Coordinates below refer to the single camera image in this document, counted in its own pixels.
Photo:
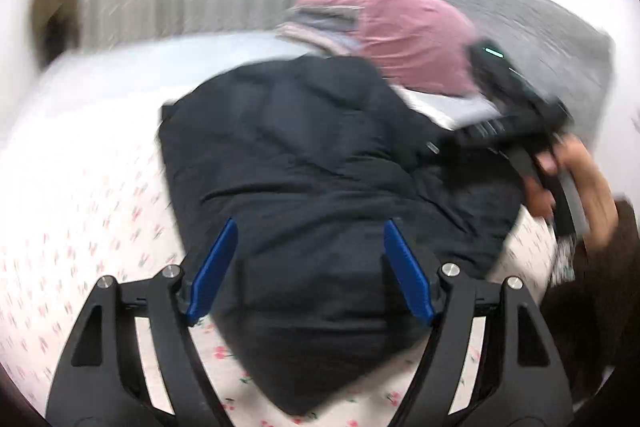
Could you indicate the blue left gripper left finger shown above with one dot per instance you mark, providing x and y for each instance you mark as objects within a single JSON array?
[{"x": 203, "y": 272}]

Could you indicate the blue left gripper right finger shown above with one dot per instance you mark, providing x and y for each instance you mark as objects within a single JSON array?
[{"x": 414, "y": 285}]

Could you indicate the black puffer jacket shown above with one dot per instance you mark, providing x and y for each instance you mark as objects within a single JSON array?
[{"x": 310, "y": 158}]

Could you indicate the brown sleeve forearm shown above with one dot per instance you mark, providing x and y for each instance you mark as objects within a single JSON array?
[{"x": 589, "y": 315}]

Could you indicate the right hand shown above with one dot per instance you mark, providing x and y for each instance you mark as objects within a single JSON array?
[{"x": 570, "y": 155}]

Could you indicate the grey quilted headboard cushion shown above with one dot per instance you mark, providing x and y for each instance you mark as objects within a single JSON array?
[{"x": 557, "y": 52}]

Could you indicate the pink velvet pillow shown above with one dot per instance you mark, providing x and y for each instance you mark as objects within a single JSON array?
[{"x": 422, "y": 45}]

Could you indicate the cherry print white sheet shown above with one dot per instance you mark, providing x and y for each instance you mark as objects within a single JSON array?
[{"x": 130, "y": 360}]

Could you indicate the light grey fleece blanket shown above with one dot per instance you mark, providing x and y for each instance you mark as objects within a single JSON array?
[{"x": 86, "y": 134}]

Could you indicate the folded blankets stack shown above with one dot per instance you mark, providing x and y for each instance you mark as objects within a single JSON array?
[{"x": 330, "y": 28}]

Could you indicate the olive green hanging jacket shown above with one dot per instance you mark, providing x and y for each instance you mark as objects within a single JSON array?
[{"x": 55, "y": 28}]

